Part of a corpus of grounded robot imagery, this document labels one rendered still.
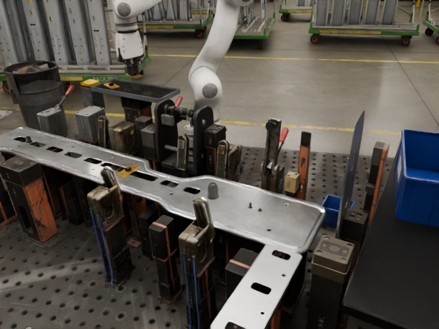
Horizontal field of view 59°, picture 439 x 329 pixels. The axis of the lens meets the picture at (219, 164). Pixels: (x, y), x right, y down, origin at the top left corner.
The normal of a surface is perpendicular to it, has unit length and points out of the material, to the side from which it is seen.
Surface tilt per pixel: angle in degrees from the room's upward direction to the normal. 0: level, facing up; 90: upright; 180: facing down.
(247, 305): 0
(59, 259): 0
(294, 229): 0
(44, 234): 90
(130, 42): 91
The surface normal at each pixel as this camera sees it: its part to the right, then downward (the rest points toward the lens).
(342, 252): -0.03, -0.87
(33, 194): 0.87, 0.22
